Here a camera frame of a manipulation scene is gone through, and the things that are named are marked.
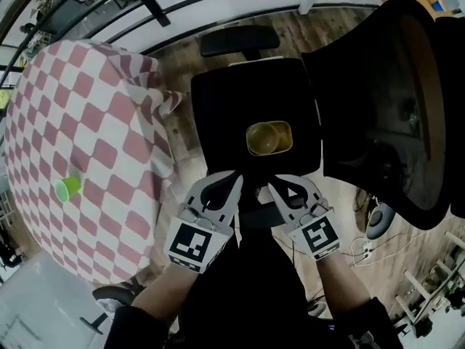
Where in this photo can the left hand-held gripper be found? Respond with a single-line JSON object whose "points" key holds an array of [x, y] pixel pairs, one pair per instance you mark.
{"points": [[189, 245]]}

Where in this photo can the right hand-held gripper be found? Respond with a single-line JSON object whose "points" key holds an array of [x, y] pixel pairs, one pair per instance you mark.
{"points": [[319, 236]]}

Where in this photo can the yellow square tray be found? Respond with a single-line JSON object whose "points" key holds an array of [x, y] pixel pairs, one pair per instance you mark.
{"points": [[285, 138]]}

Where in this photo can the tan round bowl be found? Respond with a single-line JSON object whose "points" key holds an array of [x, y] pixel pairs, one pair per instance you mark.
{"points": [[262, 140]]}

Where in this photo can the green cup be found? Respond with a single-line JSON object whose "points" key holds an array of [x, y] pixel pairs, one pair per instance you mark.
{"points": [[70, 187]]}

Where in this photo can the person's left forearm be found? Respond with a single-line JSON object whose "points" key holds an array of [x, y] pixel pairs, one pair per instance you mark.
{"points": [[160, 293]]}

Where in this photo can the person's right forearm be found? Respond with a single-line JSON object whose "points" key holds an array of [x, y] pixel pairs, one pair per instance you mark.
{"points": [[345, 285]]}

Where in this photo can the open black grey case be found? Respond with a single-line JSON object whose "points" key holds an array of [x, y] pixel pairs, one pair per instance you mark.
{"points": [[379, 220]]}

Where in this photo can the white power strip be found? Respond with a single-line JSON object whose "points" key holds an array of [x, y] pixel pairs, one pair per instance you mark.
{"points": [[367, 249]]}

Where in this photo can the grey oval object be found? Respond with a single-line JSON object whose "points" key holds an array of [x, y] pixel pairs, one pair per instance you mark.
{"points": [[318, 309]]}

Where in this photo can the person's black shirt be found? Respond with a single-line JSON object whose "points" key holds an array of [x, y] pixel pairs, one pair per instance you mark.
{"points": [[254, 304]]}

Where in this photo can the black mesh office chair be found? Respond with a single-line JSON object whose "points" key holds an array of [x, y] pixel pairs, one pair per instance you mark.
{"points": [[254, 93]]}

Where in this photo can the pink white checkered tablecloth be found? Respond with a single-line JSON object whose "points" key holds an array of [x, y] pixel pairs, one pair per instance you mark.
{"points": [[91, 140]]}

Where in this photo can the black swivel chair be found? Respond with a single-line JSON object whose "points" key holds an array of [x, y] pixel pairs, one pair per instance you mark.
{"points": [[109, 292]]}

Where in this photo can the crumpled white cloth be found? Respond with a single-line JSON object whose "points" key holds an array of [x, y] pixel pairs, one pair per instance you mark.
{"points": [[109, 304]]}

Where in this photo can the white desk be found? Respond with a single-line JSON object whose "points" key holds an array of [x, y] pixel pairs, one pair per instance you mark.
{"points": [[36, 304]]}

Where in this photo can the white metal stool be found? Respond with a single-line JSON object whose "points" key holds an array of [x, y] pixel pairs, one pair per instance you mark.
{"points": [[5, 209]]}

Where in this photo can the small blue cup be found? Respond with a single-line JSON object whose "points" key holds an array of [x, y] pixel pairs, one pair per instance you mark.
{"points": [[438, 6]]}

